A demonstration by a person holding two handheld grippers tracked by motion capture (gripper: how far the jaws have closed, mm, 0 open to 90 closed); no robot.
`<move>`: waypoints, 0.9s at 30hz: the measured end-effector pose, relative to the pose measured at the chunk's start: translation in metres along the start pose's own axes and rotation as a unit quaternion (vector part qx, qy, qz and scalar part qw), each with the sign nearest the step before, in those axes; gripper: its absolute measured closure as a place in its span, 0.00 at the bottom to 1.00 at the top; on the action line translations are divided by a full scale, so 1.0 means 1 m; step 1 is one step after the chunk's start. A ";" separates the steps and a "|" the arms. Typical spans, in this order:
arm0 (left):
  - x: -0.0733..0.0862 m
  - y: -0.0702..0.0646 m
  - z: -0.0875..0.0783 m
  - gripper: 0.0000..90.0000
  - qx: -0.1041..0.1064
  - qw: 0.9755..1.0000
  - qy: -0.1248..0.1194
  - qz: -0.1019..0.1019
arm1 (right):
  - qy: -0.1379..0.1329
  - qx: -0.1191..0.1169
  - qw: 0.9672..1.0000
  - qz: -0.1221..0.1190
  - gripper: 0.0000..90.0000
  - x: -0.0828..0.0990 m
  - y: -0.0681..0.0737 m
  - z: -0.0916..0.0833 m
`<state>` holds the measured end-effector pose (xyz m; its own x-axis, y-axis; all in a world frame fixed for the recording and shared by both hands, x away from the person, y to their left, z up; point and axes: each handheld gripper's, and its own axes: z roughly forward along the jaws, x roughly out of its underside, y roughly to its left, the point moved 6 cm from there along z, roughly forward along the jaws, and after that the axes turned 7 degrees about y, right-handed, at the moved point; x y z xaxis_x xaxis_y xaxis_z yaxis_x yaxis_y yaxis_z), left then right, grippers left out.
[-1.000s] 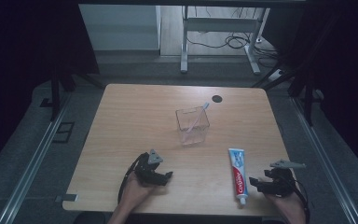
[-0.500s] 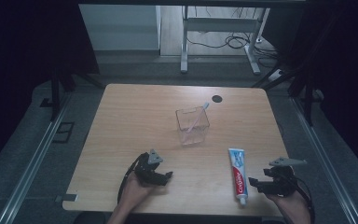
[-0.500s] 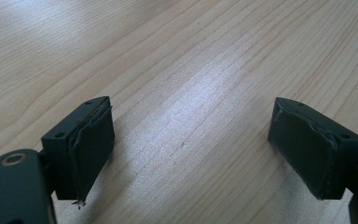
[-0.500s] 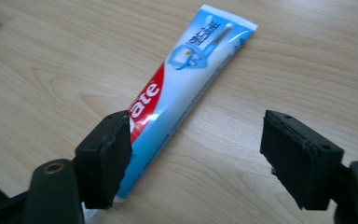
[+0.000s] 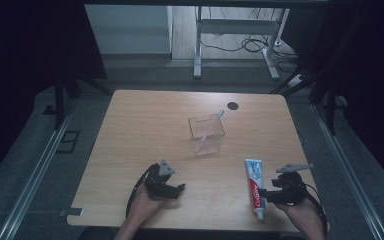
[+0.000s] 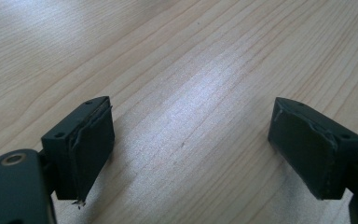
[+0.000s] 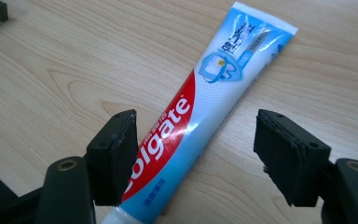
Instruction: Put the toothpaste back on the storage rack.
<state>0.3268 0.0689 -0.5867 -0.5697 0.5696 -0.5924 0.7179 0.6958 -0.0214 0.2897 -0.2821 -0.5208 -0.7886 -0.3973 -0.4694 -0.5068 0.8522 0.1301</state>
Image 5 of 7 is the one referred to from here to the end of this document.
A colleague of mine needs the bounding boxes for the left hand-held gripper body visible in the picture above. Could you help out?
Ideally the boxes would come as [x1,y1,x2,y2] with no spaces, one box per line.
[143,159,178,201]

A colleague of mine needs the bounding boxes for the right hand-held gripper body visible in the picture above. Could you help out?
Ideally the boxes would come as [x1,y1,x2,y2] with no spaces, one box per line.
[270,162,315,206]

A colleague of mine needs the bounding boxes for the white red toothpaste tube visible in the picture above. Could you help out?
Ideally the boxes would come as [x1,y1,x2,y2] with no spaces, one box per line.
[244,158,268,221]

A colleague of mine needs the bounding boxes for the clear plastic container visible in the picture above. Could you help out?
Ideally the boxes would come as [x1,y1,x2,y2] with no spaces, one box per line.
[188,113,226,158]

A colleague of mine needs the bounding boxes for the pink toothbrush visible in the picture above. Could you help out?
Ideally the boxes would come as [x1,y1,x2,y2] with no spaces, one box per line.
[198,109,226,144]

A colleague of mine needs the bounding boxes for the person's right hand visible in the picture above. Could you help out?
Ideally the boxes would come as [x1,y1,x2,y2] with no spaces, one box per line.
[274,199,316,226]

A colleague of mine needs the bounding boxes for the person's left hand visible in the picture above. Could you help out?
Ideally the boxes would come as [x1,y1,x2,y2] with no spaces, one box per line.
[130,184,168,225]

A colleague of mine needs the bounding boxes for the black metal stand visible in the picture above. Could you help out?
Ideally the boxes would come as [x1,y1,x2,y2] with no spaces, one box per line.
[269,64,348,136]
[52,63,114,132]

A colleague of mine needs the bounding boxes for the white power strip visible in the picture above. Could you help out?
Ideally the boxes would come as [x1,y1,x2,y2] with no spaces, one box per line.
[287,74,305,88]

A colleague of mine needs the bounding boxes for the small black floor plate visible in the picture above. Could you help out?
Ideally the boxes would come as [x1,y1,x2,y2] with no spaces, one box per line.
[42,104,58,116]

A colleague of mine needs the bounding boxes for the dark curtain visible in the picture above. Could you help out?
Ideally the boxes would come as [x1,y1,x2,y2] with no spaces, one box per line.
[279,0,384,188]
[0,0,108,189]

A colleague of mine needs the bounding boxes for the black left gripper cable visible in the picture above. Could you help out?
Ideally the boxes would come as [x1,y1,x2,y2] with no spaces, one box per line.
[125,163,158,220]

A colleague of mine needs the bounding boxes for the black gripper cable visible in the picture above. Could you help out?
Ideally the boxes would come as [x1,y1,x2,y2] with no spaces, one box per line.
[291,181,330,236]
[125,163,158,220]

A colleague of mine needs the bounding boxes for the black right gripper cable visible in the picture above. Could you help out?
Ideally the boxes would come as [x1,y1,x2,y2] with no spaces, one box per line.
[291,181,330,236]

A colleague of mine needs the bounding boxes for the silver floor rail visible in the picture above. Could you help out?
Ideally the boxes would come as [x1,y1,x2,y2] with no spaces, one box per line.
[310,103,382,240]
[0,99,78,240]

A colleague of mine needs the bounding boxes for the grey table bracket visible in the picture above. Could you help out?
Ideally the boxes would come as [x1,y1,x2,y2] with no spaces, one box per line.
[58,207,85,218]

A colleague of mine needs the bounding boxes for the black floor frame plate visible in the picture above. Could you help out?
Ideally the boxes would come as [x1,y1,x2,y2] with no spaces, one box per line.
[55,130,81,155]

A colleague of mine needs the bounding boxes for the black floor cables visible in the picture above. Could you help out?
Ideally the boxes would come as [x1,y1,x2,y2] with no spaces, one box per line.
[199,6,303,73]

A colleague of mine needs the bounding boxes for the white desk frame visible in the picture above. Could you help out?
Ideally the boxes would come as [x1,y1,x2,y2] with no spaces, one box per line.
[193,5,291,81]

